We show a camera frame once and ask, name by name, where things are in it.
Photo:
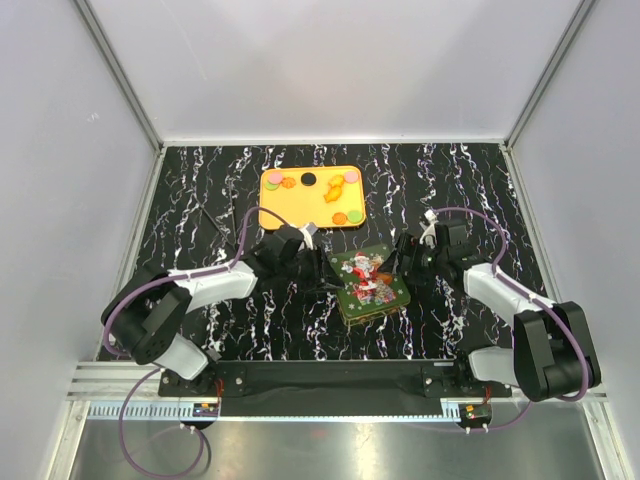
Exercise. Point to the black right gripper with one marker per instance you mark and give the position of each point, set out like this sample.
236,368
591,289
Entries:
406,245

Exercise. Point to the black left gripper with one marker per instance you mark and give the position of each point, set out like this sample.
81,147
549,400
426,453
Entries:
323,276

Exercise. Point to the gold tin lid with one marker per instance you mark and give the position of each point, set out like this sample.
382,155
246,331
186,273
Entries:
368,293

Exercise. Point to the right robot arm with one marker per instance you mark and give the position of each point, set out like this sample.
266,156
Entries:
552,353

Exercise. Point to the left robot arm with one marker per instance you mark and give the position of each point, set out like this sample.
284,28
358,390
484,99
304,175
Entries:
146,316

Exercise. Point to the orange swirl cookie right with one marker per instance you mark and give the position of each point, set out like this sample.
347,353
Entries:
339,218

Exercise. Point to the orange swirl cookie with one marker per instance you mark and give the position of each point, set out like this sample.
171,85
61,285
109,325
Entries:
339,218
288,183

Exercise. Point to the green round cookie right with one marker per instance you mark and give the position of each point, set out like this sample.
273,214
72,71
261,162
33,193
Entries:
355,216

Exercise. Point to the green round cookie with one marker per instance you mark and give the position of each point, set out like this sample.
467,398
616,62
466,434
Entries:
271,186
355,216

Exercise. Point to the yellow plastic tray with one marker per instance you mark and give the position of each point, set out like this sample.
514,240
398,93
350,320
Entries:
304,204

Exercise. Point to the lower fish shaped cookie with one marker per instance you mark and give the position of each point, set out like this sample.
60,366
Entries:
333,194

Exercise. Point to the fish shaped cookie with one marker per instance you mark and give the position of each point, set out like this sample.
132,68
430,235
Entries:
333,194
336,181

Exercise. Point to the pink round cookie right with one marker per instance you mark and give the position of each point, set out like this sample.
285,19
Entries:
351,176

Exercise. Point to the pink round cookie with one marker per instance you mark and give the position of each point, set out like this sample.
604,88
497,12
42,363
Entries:
351,176
275,177

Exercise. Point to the upper fish shaped cookie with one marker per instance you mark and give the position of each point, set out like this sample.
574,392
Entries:
336,181

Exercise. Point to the black sandwich cookie on tray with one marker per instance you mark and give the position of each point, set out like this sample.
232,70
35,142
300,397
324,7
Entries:
308,179

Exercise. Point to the orange swirl cookie left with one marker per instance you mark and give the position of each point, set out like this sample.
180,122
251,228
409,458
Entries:
288,183

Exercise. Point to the green round cookie left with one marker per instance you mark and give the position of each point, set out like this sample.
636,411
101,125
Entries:
271,186

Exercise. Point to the pink round cookie left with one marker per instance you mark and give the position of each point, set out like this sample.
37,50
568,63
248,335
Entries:
275,177

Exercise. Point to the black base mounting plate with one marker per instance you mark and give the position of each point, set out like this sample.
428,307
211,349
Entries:
236,379

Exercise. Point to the right electronics board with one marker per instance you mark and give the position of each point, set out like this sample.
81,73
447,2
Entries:
477,412

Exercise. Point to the electronics board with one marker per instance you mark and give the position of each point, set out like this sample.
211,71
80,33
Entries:
477,412
206,409

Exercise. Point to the left electronics board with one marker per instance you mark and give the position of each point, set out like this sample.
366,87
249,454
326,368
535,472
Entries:
206,409

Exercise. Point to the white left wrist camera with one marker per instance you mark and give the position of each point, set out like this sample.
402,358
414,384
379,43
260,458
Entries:
308,230

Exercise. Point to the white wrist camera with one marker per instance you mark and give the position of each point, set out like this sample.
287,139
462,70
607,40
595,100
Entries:
428,236
308,230

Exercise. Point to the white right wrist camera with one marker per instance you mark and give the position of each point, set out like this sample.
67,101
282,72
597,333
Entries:
428,236

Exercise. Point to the aluminium frame rail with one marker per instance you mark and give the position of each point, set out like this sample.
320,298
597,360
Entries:
432,410

